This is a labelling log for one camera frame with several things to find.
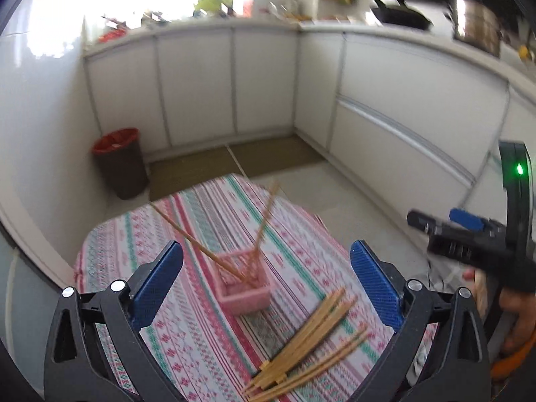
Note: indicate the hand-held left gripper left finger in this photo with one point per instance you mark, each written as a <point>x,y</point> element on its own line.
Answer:
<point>157,284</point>

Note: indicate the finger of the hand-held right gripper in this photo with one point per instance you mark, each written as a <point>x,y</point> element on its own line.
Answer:
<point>469,219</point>
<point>456,238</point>

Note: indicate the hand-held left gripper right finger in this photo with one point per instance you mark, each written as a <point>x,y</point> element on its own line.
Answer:
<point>374,284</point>

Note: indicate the wooden chopstick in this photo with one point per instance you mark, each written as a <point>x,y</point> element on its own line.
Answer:
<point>264,222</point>
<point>188,236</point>

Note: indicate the pink plastic basket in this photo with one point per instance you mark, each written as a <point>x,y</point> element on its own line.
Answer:
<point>247,301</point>

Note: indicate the pile of wooden chopsticks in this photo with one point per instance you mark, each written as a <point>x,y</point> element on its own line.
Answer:
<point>293,351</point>

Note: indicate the person's right hand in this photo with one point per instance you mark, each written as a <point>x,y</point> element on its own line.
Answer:
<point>517,314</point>

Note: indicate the striped printed tablecloth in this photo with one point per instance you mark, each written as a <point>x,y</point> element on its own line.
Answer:
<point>125,251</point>

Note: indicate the brown floor mat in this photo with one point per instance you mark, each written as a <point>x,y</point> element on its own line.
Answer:
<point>276,155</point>
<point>188,173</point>

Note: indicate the brown trash bin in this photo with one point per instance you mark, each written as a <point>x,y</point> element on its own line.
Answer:
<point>121,167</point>

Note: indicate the white kitchen cabinet run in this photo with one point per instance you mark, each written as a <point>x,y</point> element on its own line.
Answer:
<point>197,83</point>
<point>398,92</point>

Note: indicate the small yellow hanging object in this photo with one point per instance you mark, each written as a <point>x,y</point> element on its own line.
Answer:
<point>526,52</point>

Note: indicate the steel stock pot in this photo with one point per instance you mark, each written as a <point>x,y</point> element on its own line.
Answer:
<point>475,25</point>

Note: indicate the black wok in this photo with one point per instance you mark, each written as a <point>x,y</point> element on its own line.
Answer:
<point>402,16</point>

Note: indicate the red packet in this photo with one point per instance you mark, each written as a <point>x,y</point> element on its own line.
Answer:
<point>111,37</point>

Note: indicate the green bag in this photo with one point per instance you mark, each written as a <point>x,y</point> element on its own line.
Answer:
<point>213,0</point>

